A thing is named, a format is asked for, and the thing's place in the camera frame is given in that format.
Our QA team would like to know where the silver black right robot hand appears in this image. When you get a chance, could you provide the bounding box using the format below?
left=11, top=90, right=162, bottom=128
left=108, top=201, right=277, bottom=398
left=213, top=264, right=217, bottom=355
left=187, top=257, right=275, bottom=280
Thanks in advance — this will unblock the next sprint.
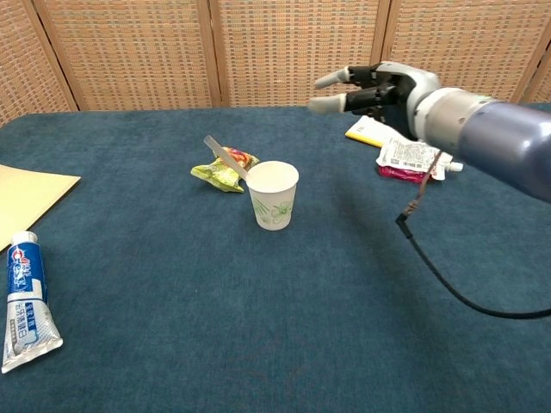
left=307, top=61, right=442, bottom=141

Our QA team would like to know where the transparent plastic straw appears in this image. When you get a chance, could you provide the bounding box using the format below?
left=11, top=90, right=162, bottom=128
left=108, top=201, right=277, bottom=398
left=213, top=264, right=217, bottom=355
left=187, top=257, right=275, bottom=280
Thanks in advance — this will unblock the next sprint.
left=203, top=134, right=251, bottom=182

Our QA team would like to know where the white paper cup green print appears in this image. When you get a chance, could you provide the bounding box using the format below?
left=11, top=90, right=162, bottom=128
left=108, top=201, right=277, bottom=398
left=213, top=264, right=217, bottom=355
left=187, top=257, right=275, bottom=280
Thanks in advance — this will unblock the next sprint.
left=245, top=160, right=300, bottom=232

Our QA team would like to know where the white yellow booklet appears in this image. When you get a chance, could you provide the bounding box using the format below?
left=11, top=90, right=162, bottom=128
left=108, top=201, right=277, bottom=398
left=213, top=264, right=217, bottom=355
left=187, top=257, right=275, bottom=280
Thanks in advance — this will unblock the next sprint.
left=344, top=114, right=397, bottom=149

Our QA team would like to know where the white red spout pouch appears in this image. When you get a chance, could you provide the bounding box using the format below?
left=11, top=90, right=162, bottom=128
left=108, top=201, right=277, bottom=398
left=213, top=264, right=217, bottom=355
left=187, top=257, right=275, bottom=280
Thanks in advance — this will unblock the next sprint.
left=375, top=135, right=465, bottom=185

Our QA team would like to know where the crumpled yellow-green snack wrapper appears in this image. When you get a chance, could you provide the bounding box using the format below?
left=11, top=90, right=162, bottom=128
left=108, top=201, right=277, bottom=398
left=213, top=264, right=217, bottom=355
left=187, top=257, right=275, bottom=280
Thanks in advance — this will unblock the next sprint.
left=189, top=145, right=261, bottom=194

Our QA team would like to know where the woven rattan folding screen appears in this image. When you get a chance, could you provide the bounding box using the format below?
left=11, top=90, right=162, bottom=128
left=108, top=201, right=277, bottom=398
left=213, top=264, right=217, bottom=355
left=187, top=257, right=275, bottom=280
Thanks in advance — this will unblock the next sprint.
left=0, top=0, right=551, bottom=127

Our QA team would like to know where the beige paper folder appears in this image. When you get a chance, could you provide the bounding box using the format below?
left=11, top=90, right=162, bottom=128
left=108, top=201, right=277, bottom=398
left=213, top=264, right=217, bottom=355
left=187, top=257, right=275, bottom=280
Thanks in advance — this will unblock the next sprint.
left=0, top=163, right=82, bottom=253

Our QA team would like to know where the blue white toothpaste tube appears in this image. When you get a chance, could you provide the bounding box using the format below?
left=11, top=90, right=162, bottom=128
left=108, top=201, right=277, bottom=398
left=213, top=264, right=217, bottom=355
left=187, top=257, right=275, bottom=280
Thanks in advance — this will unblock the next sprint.
left=0, top=231, right=65, bottom=375

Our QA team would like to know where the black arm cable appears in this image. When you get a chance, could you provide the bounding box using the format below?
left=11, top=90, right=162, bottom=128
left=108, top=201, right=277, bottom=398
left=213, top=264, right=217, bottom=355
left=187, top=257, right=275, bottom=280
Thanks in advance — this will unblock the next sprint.
left=394, top=151, right=551, bottom=321

